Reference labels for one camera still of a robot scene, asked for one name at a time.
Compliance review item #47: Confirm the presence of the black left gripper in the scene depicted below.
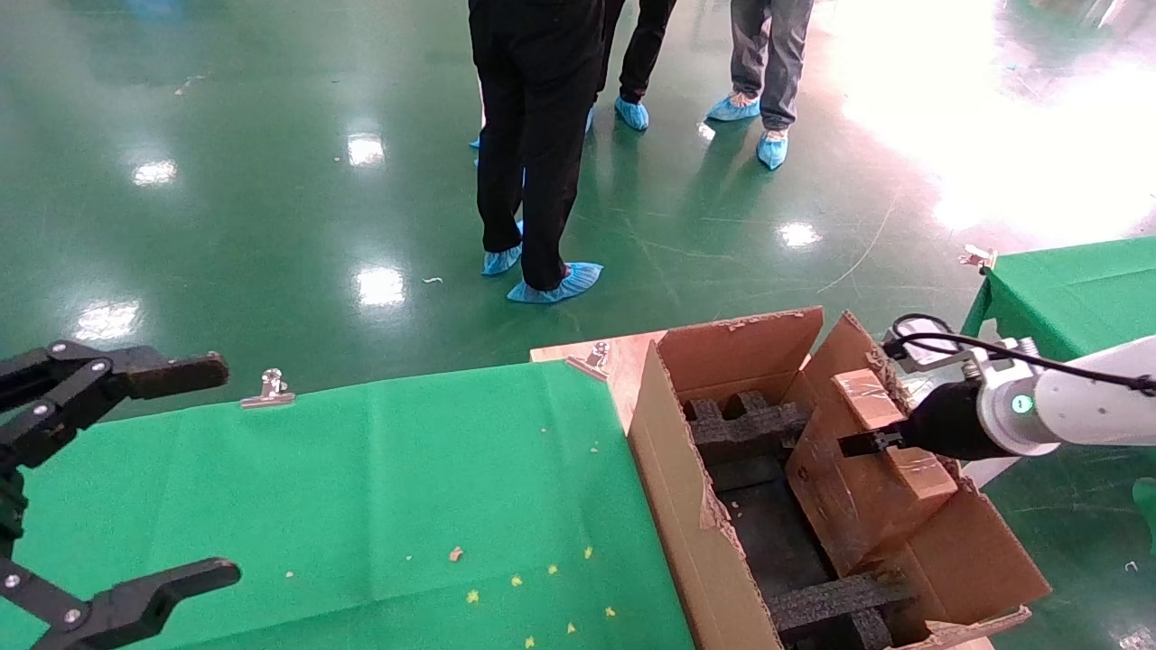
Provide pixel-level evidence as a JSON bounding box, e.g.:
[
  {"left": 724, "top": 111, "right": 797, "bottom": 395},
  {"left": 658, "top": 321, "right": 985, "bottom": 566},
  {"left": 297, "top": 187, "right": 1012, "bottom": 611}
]
[{"left": 0, "top": 341, "right": 242, "bottom": 650}]

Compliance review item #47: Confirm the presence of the large open cardboard carton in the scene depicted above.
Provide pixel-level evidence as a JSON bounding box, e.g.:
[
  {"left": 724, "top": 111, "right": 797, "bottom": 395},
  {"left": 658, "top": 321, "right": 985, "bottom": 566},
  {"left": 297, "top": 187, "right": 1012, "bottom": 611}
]
[{"left": 628, "top": 305, "right": 1053, "bottom": 650}]

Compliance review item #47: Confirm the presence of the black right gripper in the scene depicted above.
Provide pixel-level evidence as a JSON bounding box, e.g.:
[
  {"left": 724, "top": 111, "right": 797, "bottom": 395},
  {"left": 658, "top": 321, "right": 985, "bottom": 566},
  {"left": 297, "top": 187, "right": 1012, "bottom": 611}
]
[{"left": 838, "top": 379, "right": 994, "bottom": 461}]

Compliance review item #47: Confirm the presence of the green rounded object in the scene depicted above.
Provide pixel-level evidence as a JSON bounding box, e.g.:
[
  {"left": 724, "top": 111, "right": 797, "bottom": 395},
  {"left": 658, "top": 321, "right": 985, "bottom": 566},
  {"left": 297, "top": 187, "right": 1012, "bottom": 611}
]
[{"left": 1132, "top": 477, "right": 1156, "bottom": 553}]

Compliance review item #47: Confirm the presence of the black foam base pad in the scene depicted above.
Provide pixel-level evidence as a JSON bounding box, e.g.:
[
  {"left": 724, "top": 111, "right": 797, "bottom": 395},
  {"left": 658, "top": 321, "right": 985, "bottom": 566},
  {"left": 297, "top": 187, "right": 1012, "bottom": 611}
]
[{"left": 722, "top": 456, "right": 836, "bottom": 597}]

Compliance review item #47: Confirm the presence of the small taped cardboard box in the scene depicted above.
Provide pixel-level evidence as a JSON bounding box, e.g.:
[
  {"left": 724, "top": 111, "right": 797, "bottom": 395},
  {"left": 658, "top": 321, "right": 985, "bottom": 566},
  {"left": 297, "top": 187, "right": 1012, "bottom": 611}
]
[{"left": 784, "top": 368, "right": 960, "bottom": 579}]

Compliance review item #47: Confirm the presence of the black right camera cable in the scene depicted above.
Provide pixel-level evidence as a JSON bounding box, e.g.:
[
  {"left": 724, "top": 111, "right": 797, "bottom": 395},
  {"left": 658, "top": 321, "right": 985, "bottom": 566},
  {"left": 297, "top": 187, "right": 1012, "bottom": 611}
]
[{"left": 883, "top": 312, "right": 1156, "bottom": 396}]

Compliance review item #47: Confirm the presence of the person in black trousers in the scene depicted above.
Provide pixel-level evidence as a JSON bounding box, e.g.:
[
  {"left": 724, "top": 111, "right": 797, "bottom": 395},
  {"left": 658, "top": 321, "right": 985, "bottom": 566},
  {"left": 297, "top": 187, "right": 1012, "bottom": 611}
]
[
  {"left": 468, "top": 0, "right": 608, "bottom": 292},
  {"left": 598, "top": 0, "right": 678, "bottom": 102}
]

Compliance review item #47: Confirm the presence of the green table cloth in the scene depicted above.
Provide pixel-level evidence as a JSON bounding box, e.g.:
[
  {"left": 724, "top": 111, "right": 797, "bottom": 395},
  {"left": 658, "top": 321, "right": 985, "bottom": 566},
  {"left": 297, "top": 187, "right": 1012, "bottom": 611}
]
[{"left": 0, "top": 361, "right": 696, "bottom": 650}]

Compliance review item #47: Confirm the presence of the person in grey jeans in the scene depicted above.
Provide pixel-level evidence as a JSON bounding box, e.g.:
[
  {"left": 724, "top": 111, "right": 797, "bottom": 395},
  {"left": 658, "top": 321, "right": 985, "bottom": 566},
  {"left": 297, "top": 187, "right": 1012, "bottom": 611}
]
[{"left": 730, "top": 0, "right": 816, "bottom": 132}]

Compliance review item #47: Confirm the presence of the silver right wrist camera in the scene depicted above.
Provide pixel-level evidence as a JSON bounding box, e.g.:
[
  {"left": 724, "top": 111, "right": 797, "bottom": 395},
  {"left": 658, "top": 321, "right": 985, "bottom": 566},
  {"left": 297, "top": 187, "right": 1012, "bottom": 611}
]
[{"left": 890, "top": 314, "right": 963, "bottom": 373}]

